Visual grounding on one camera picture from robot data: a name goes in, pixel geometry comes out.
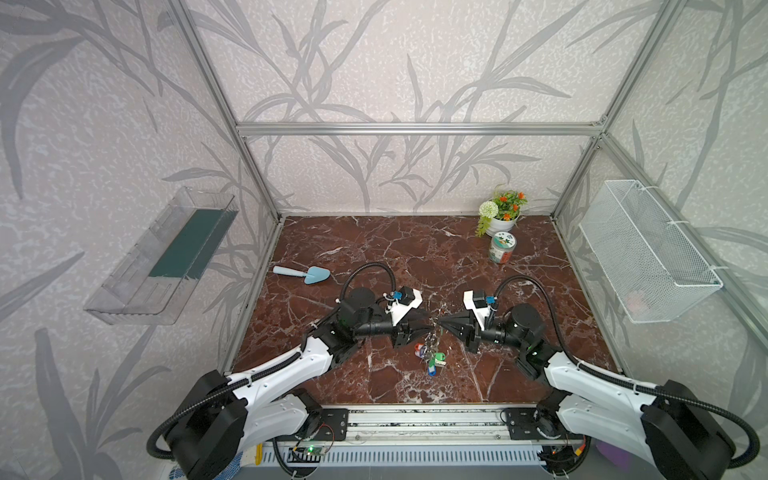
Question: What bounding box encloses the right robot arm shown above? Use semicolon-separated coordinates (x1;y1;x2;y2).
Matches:
438;274;761;479

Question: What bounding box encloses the white wire mesh basket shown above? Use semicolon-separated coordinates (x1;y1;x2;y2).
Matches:
579;180;723;324

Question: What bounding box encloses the light blue toy shovel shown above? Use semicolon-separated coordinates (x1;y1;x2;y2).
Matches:
272;266;330;285

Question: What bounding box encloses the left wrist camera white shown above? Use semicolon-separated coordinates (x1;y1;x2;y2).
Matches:
384;286;423;326

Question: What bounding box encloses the purple pink toy shovel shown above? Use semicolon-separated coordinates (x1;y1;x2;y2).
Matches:
596;441;632;471

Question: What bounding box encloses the small printed jar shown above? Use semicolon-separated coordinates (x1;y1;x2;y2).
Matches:
489;232;517;264

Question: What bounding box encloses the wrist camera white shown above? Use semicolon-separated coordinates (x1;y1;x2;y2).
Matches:
463;290;497;330
384;286;423;326

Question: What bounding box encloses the metal key ring plate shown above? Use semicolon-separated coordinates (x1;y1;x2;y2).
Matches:
414;323;447;377

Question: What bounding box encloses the potted artificial flower plant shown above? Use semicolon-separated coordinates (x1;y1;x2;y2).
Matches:
475;190;528;237

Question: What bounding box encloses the clear plastic wall shelf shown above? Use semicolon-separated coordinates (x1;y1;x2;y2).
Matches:
84;187;239;326

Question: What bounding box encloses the blue dotted work glove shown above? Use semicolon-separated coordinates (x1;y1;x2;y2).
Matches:
167;452;243;480

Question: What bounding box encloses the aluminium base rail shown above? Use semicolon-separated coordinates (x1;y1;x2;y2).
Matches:
241;404;590;477

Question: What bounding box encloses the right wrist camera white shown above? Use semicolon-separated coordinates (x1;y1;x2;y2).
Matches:
463;290;497;330

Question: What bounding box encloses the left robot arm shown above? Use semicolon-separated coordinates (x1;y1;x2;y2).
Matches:
145;263;431;479

